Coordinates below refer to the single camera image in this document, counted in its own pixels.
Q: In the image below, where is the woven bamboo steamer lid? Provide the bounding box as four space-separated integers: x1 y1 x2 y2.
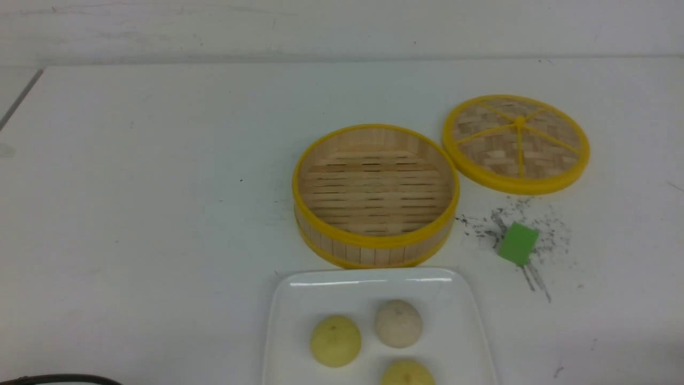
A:
441 95 590 196

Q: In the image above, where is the green cube block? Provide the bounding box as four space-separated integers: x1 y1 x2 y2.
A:
498 222 539 266

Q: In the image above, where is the yellow steamed bun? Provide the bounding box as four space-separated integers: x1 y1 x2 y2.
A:
380 360 436 385
309 315 362 368

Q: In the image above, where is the white steamed bun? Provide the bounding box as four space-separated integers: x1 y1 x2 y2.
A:
374 299 423 349

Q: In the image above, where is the yellow steamed bun left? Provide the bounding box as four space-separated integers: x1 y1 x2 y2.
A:
309 315 362 368

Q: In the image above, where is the yellow steamed bun bottom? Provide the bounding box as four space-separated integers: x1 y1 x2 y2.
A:
380 360 436 385

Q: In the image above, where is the bamboo steamer basket yellow rim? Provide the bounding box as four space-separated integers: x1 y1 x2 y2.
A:
292 124 460 269

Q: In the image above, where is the black cable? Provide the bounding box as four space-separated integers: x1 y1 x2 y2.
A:
0 374 125 385

